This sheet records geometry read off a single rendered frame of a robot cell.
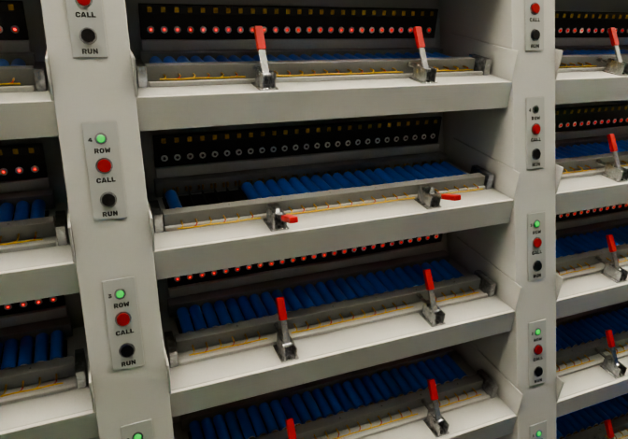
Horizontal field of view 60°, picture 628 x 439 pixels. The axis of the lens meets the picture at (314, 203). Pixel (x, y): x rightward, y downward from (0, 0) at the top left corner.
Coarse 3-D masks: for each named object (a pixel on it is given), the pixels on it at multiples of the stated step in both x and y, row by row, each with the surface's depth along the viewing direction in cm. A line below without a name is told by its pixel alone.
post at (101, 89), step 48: (48, 0) 63; (48, 48) 64; (96, 96) 67; (144, 192) 70; (96, 240) 68; (144, 240) 71; (96, 288) 69; (144, 288) 71; (96, 336) 70; (144, 336) 72; (96, 384) 70; (144, 384) 73
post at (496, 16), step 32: (448, 0) 104; (480, 0) 95; (512, 0) 89; (544, 0) 91; (448, 32) 105; (480, 32) 96; (512, 32) 89; (544, 32) 92; (544, 64) 93; (512, 96) 91; (544, 96) 93; (448, 128) 108; (480, 128) 99; (512, 128) 92; (448, 160) 110; (512, 160) 93; (544, 192) 96; (512, 224) 94; (512, 256) 95; (544, 288) 98; (512, 352) 98; (544, 384) 101; (544, 416) 102
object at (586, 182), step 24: (576, 120) 119; (600, 120) 122; (624, 120) 125; (576, 144) 118; (600, 144) 118; (624, 144) 119; (576, 168) 107; (600, 168) 110; (624, 168) 104; (576, 192) 99; (600, 192) 101; (624, 192) 104
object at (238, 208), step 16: (464, 176) 96; (480, 176) 96; (320, 192) 85; (336, 192) 86; (352, 192) 86; (368, 192) 88; (384, 192) 89; (400, 192) 90; (416, 192) 92; (448, 192) 92; (176, 208) 78; (192, 208) 78; (208, 208) 78; (224, 208) 79; (240, 208) 80; (256, 208) 81; (288, 208) 83; (304, 208) 83; (176, 224) 77; (208, 224) 77
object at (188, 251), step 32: (256, 160) 93; (288, 160) 95; (320, 160) 97; (480, 160) 100; (480, 192) 95; (512, 192) 93; (160, 224) 75; (224, 224) 79; (256, 224) 80; (288, 224) 80; (320, 224) 81; (352, 224) 82; (384, 224) 84; (416, 224) 87; (448, 224) 90; (480, 224) 93; (160, 256) 72; (192, 256) 74; (224, 256) 76; (256, 256) 78; (288, 256) 80
